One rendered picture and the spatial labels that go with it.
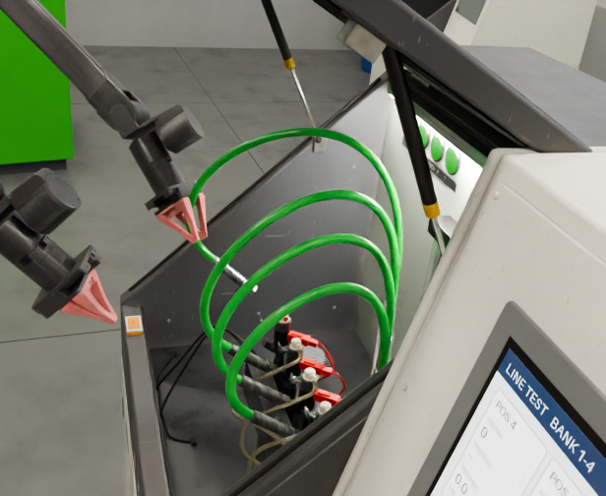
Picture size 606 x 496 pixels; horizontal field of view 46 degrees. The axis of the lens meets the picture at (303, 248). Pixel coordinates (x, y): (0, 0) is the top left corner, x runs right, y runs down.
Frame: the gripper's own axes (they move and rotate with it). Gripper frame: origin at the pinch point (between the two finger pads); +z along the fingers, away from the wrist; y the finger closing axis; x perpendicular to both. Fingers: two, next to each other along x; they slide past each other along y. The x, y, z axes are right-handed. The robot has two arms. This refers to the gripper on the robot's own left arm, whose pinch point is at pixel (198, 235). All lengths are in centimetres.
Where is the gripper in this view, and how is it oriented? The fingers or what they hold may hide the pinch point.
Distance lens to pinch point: 128.9
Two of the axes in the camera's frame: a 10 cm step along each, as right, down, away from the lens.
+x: -7.7, 4.6, 4.4
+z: 5.0, 8.6, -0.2
